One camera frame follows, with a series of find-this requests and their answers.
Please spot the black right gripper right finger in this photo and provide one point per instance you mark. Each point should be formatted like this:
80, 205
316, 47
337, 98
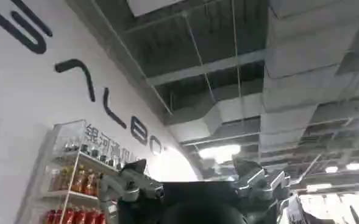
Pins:
255, 180

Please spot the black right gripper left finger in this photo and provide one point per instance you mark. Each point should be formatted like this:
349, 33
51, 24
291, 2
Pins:
133, 182

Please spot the white shelf with bottled goods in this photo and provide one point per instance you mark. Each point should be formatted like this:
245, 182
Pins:
75, 179

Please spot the white ceiling lamp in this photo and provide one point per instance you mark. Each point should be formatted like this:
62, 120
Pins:
331, 169
353, 166

